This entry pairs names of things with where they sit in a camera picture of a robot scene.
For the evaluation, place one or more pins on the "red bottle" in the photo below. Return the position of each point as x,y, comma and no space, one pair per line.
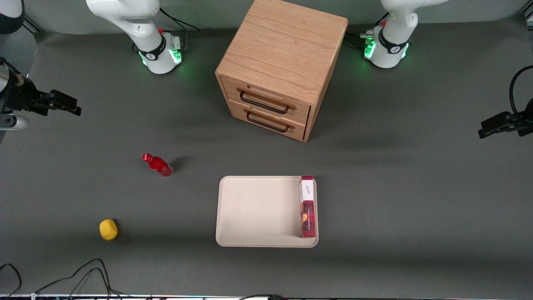
159,165

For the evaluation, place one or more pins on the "red white cookie box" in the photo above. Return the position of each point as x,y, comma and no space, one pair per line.
308,212

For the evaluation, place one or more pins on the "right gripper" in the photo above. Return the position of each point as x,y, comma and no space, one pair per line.
20,96

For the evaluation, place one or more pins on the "wooden drawer cabinet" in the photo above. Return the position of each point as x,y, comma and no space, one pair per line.
287,46

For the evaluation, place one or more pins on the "beige plastic tray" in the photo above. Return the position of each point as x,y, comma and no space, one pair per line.
258,210

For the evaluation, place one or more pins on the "yellow lemon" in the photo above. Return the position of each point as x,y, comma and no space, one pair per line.
108,229

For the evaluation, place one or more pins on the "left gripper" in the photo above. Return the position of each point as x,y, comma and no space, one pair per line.
525,121

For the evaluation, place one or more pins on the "dark metal frame rail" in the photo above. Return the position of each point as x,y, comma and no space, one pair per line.
32,26

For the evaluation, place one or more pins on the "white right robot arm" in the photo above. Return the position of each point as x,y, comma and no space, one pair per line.
137,25

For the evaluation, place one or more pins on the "wooden drawer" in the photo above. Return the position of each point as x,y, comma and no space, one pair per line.
300,112
297,130

